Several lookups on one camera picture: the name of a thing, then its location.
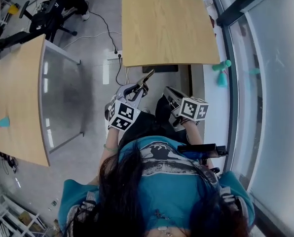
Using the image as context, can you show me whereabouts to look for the grey backpack strap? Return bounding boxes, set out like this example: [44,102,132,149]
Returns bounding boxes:
[218,186,249,222]
[66,191,101,232]

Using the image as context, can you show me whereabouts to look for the person's right forearm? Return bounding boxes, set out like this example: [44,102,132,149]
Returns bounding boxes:
[185,122,205,146]

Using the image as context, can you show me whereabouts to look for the metal and glass table frame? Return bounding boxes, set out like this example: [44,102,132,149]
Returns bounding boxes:
[39,39,84,155]

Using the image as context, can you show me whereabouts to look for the white cable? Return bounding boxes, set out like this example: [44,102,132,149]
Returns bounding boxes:
[62,30,123,49]

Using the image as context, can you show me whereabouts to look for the black window frame beam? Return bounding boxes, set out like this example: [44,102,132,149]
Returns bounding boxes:
[216,0,277,26]

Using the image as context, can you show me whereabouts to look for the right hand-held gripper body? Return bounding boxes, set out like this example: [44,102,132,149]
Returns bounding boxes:
[163,86,210,132]

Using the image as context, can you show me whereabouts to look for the teal and red toy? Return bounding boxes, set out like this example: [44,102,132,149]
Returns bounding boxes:
[0,116,11,129]

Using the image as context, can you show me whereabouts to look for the black office chair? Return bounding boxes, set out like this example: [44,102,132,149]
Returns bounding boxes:
[18,0,78,43]

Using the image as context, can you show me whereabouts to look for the white power strip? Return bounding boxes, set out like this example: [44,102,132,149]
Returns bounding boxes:
[106,50,123,60]

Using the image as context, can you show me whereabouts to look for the person's left forearm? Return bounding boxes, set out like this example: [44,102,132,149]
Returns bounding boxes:
[87,126,121,185]

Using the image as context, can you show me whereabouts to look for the black trousers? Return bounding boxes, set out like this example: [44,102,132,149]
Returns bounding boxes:
[119,95,190,145]

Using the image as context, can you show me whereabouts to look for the teal cone toy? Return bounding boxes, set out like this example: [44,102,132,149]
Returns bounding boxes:
[216,71,228,88]

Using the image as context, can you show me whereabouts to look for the black and blue device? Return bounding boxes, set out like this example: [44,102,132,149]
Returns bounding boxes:
[177,143,229,159]

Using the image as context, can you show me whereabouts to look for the teal dumbbell toy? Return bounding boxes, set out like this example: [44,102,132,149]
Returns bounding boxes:
[212,60,232,72]

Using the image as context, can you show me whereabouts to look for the light wooden table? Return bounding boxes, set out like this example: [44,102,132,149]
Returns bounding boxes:
[121,0,221,68]
[0,33,51,167]

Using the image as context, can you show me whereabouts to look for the teal printed shirt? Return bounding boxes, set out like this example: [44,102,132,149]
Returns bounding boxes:
[57,136,256,234]

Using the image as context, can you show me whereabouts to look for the green bead bracelet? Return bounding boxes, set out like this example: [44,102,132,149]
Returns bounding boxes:
[103,143,119,153]

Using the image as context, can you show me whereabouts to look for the person's right hand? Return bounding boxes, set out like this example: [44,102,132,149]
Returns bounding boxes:
[181,118,201,127]

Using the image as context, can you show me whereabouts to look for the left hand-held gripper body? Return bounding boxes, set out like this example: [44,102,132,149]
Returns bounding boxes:
[104,82,148,132]

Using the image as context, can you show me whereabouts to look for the black power cable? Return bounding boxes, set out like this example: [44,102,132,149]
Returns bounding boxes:
[87,10,128,86]

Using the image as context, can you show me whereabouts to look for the white shelf rack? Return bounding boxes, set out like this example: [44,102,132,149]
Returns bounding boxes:
[0,193,48,237]

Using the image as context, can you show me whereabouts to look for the black bag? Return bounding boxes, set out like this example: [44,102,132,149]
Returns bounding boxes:
[29,0,64,34]

